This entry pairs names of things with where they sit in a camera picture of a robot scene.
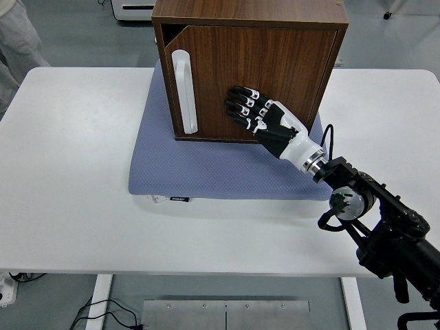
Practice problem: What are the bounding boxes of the grey metal plate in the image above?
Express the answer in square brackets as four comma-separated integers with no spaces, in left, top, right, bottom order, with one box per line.
[225,299,311,330]
[142,299,227,330]

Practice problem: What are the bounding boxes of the black cable at power strip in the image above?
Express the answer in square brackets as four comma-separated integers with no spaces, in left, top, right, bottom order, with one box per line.
[8,272,46,284]

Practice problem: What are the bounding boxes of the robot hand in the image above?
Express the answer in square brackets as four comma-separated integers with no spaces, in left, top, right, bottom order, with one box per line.
[223,85,326,167]

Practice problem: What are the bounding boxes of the white floor appliance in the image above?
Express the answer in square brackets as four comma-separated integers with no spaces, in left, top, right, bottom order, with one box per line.
[111,0,159,24]

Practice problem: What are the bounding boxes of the white door handle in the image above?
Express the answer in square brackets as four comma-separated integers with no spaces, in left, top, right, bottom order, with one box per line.
[170,49,199,135]

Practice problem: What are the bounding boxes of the white power strip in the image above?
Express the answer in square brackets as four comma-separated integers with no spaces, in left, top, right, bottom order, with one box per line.
[0,271,18,307]

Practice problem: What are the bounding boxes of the blue-grey textured mat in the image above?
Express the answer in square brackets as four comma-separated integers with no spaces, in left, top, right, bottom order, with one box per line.
[127,58,331,202]

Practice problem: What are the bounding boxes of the black floor cable with plug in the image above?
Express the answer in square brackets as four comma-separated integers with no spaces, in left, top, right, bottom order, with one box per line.
[68,298,149,330]

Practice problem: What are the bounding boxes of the brown wooden cabinet door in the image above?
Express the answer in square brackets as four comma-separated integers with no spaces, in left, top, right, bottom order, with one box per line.
[164,24,340,140]

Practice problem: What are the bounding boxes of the person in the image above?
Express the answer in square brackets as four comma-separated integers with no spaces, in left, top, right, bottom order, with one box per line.
[0,0,52,120]

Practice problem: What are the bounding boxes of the brown wooden cabinet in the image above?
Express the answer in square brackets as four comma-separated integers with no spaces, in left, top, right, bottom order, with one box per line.
[152,0,351,144]

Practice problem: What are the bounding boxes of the white table leg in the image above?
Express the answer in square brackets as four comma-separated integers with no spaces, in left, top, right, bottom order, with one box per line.
[340,276,368,330]
[85,274,113,330]

